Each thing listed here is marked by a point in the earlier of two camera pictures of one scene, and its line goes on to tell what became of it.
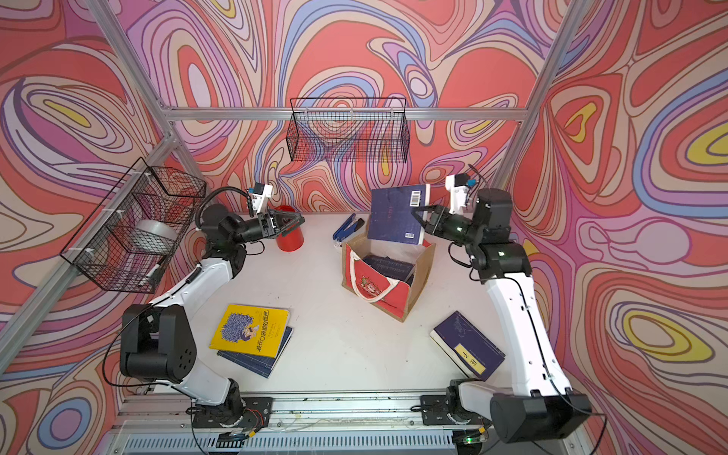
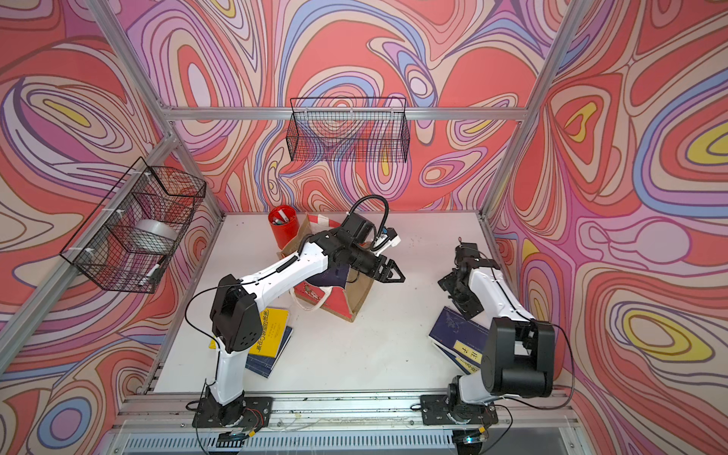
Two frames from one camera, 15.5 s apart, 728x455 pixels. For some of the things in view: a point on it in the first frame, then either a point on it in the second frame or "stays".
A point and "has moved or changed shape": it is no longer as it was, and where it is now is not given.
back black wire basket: (349, 130) stays
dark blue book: (391, 217) to (334, 276)
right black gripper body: (455, 227) to (464, 297)
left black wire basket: (125, 243) stays
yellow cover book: (250, 330) stays
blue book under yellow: (264, 366) stays
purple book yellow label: (468, 349) has moved or changed shape
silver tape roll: (154, 236) stays
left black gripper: (264, 227) to (384, 275)
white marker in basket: (154, 268) stays
